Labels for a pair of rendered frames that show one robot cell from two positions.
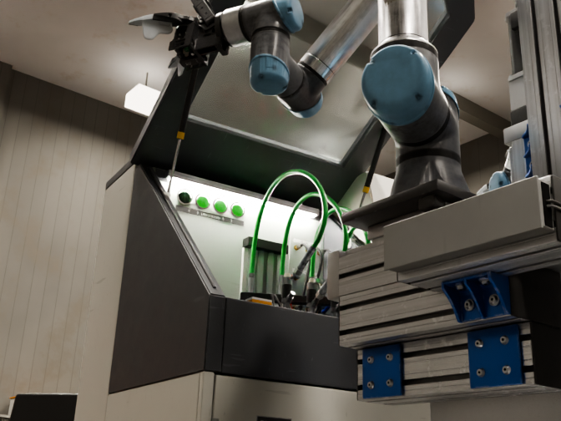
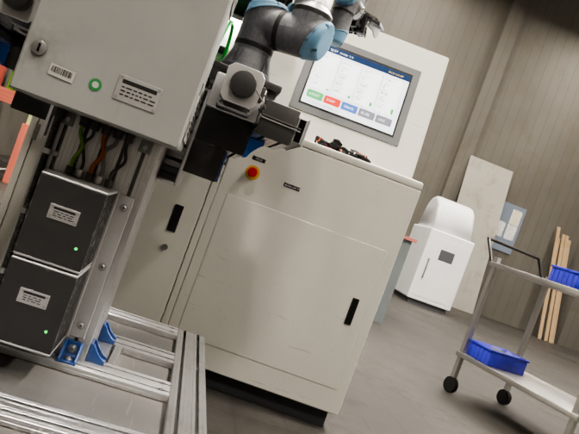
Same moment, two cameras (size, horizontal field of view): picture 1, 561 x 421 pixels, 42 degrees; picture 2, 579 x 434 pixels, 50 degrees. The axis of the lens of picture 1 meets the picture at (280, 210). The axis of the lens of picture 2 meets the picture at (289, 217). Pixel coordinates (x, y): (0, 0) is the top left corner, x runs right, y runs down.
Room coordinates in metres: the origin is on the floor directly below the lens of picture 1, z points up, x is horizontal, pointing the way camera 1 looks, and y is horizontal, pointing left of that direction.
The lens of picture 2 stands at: (0.02, -1.75, 0.74)
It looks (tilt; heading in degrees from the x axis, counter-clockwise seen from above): 1 degrees down; 28
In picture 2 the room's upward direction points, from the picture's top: 20 degrees clockwise
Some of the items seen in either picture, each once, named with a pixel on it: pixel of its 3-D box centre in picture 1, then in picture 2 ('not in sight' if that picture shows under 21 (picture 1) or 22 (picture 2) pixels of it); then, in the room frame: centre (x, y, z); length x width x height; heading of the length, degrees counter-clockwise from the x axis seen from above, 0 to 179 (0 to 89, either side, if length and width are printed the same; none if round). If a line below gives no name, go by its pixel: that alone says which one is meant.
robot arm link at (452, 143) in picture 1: (425, 127); not in sight; (1.19, -0.26, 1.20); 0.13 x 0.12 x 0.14; 153
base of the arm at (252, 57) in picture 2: not in sight; (248, 62); (1.49, -0.66, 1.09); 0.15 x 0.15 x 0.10
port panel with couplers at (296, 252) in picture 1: (308, 277); not in sight; (2.23, -0.10, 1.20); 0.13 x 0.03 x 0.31; 121
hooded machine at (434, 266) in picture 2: not in sight; (436, 252); (9.43, 0.67, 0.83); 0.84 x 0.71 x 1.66; 37
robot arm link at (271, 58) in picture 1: (273, 66); not in sight; (1.21, 0.02, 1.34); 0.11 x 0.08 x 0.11; 153
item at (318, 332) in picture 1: (338, 353); not in sight; (1.68, -0.15, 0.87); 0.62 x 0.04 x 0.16; 121
